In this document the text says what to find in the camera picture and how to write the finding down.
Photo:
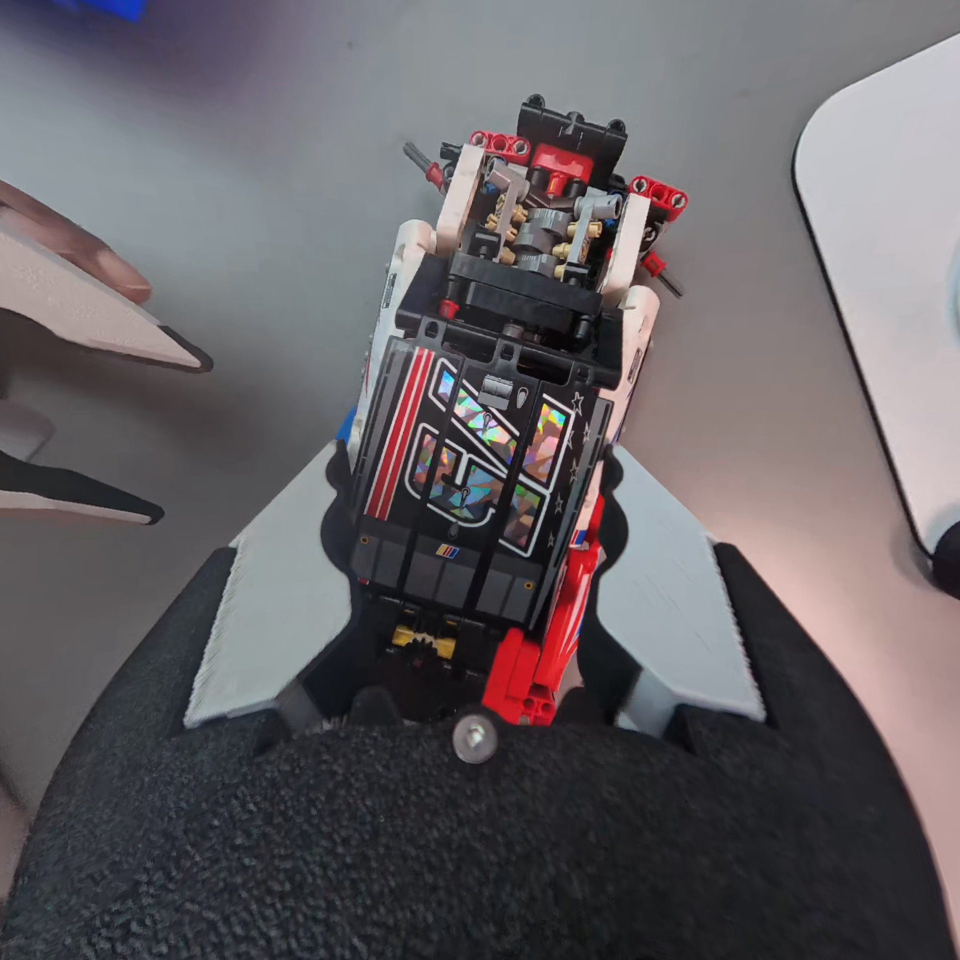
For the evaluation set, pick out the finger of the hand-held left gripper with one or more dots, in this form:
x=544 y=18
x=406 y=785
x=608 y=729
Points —
x=82 y=315
x=82 y=496

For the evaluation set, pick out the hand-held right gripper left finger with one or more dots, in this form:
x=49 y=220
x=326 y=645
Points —
x=270 y=600

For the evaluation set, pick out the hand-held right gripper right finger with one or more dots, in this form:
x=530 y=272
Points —
x=675 y=600

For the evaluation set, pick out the brick-built toy race car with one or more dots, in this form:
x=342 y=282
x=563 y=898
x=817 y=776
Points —
x=465 y=450

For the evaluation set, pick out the grey desk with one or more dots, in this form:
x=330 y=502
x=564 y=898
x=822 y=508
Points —
x=262 y=187

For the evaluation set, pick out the white desk mat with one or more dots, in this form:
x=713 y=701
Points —
x=892 y=262

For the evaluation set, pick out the person's left hand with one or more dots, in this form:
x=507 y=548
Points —
x=82 y=244

